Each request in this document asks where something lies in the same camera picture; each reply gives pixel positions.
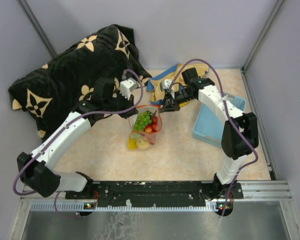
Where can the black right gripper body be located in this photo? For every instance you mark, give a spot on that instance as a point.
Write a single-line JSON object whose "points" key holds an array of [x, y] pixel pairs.
{"points": [[183, 96]]}

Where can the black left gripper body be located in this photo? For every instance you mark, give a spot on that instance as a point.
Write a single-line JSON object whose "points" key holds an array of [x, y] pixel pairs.
{"points": [[117, 103]]}

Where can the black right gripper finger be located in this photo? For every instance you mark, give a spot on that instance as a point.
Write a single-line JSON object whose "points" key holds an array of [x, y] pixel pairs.
{"points": [[173, 105], [166, 103]]}

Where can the red strawberries bunch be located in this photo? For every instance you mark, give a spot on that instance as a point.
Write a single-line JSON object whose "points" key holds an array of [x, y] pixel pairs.
{"points": [[153, 126]]}

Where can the green grapes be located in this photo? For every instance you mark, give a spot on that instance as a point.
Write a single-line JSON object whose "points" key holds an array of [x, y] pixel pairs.
{"points": [[143, 119]]}

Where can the clear zip top bag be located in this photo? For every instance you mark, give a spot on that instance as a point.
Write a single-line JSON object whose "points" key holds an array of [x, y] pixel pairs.
{"points": [[152, 138]]}

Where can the light blue plastic basket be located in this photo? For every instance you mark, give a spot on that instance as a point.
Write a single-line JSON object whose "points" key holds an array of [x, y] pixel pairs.
{"points": [[208, 128]]}

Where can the yellow pear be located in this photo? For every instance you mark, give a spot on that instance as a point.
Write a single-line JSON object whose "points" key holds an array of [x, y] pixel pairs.
{"points": [[142, 144]]}

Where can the yellow banana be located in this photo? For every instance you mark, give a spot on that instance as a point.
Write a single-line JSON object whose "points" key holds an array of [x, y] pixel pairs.
{"points": [[132, 144]]}

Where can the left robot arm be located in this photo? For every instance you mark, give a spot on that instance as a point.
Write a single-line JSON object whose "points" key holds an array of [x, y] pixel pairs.
{"points": [[36, 169]]}

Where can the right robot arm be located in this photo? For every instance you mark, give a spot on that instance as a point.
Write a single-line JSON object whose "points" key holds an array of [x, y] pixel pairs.
{"points": [[240, 130]]}

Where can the yellow blue cartoon cloth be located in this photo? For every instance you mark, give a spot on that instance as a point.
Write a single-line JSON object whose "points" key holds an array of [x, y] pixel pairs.
{"points": [[158, 85]]}

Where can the black floral pillow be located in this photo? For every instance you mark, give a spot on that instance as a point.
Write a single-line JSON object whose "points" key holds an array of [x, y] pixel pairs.
{"points": [[50, 92]]}

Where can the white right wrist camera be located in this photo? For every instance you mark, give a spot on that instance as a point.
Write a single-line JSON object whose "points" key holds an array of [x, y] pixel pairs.
{"points": [[165, 86]]}

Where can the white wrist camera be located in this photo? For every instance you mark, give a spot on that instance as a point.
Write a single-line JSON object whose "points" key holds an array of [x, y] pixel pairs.
{"points": [[127, 86], [165, 86]]}

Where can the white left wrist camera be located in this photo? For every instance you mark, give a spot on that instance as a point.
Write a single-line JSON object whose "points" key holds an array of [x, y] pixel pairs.
{"points": [[127, 86]]}

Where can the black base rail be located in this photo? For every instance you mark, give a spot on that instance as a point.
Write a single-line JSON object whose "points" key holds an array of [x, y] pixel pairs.
{"points": [[151, 193]]}

